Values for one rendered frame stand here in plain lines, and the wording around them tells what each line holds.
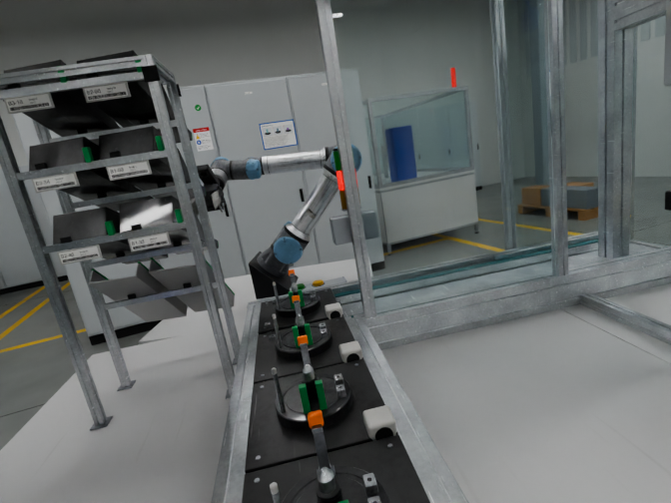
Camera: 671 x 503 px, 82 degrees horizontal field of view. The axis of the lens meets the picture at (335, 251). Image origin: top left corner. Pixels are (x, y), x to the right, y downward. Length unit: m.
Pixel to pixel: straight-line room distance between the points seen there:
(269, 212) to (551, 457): 3.69
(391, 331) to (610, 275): 0.67
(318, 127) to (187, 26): 5.25
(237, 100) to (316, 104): 0.80
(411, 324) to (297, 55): 8.40
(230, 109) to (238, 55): 4.88
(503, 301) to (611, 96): 0.71
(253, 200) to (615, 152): 3.30
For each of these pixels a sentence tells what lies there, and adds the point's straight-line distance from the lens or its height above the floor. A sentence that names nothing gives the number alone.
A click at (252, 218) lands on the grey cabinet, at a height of 0.92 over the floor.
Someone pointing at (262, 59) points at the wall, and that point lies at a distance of 9.05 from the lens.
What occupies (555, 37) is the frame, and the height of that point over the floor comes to 1.59.
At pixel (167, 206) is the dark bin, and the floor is 1.35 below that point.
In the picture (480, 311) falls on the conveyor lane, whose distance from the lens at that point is 1.19.
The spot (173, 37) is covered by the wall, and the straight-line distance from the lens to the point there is 9.03.
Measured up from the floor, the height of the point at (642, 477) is 0.86.
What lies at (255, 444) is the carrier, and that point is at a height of 0.97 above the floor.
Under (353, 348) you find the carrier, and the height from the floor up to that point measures 0.99.
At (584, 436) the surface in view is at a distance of 0.87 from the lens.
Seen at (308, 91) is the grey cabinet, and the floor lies 2.08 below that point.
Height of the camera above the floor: 1.40
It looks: 14 degrees down
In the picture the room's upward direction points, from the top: 10 degrees counter-clockwise
